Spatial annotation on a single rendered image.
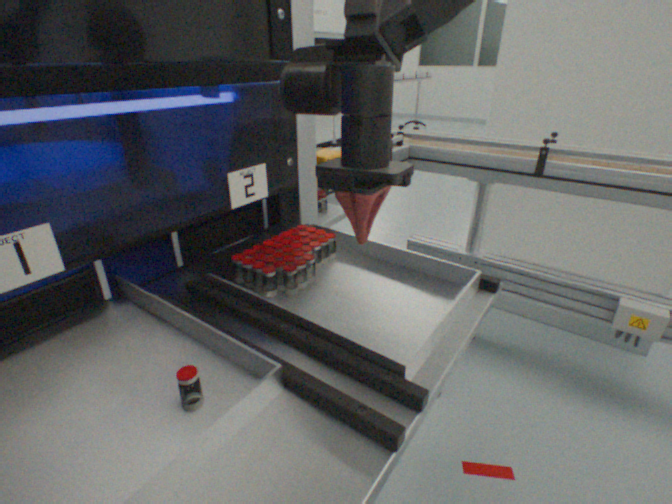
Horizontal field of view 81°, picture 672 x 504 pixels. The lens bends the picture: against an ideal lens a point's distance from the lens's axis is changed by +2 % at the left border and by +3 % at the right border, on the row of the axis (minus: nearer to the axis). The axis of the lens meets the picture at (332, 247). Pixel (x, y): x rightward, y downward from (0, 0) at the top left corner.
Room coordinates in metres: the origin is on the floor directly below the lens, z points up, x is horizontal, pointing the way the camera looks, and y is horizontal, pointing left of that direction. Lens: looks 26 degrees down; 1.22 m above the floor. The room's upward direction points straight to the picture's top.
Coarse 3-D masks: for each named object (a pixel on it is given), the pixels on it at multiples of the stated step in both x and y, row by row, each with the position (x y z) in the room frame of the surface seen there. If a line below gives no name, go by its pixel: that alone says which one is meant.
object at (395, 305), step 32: (352, 256) 0.65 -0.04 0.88; (384, 256) 0.63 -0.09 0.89; (416, 256) 0.59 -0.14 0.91; (224, 288) 0.50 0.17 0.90; (320, 288) 0.53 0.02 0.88; (352, 288) 0.53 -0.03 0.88; (384, 288) 0.53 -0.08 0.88; (416, 288) 0.54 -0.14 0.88; (448, 288) 0.54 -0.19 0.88; (288, 320) 0.43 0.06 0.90; (320, 320) 0.45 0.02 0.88; (352, 320) 0.45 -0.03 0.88; (384, 320) 0.45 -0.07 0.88; (416, 320) 0.45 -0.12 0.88; (448, 320) 0.43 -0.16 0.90; (352, 352) 0.37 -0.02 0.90; (384, 352) 0.38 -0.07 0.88; (416, 352) 0.35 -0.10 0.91
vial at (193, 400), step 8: (184, 384) 0.29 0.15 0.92; (192, 384) 0.30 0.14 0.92; (200, 384) 0.30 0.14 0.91; (184, 392) 0.29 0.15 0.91; (192, 392) 0.29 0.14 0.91; (200, 392) 0.30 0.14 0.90; (184, 400) 0.29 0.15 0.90; (192, 400) 0.29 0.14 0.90; (200, 400) 0.30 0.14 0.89; (184, 408) 0.29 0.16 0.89; (192, 408) 0.29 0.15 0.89
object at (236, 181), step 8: (248, 168) 0.65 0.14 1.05; (256, 168) 0.66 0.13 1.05; (264, 168) 0.68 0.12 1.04; (232, 176) 0.62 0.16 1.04; (240, 176) 0.63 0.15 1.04; (256, 176) 0.66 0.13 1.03; (264, 176) 0.68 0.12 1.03; (232, 184) 0.62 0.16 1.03; (240, 184) 0.63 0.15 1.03; (256, 184) 0.66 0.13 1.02; (264, 184) 0.68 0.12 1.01; (232, 192) 0.62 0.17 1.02; (240, 192) 0.63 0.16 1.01; (248, 192) 0.64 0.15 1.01; (256, 192) 0.66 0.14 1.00; (264, 192) 0.67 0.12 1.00; (232, 200) 0.61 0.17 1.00; (240, 200) 0.63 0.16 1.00; (248, 200) 0.64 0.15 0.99; (232, 208) 0.61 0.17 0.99
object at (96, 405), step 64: (64, 320) 0.45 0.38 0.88; (128, 320) 0.45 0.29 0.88; (192, 320) 0.41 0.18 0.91; (0, 384) 0.33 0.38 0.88; (64, 384) 0.33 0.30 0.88; (128, 384) 0.33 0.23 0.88; (256, 384) 0.30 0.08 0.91; (0, 448) 0.25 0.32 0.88; (64, 448) 0.25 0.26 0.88; (128, 448) 0.25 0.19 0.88; (192, 448) 0.23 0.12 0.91
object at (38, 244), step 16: (48, 224) 0.40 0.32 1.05; (0, 240) 0.37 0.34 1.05; (16, 240) 0.38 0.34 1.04; (32, 240) 0.39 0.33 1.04; (48, 240) 0.40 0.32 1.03; (0, 256) 0.36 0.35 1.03; (16, 256) 0.37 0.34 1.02; (32, 256) 0.38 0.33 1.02; (48, 256) 0.40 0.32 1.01; (0, 272) 0.36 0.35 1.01; (16, 272) 0.37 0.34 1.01; (32, 272) 0.38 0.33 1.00; (48, 272) 0.39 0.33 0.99; (0, 288) 0.35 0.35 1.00
